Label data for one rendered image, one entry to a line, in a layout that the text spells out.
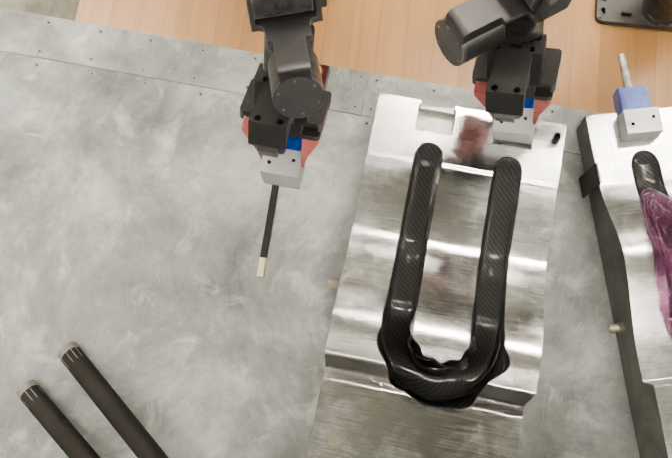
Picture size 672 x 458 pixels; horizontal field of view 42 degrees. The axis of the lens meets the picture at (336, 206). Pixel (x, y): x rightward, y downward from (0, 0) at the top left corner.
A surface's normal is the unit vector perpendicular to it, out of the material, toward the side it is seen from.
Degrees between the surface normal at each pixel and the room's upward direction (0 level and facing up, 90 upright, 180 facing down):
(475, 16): 6
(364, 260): 26
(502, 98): 71
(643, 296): 15
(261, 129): 62
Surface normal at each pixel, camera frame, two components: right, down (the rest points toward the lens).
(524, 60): -0.12, -0.62
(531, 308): 0.07, -0.70
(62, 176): -0.02, -0.29
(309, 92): 0.14, 0.72
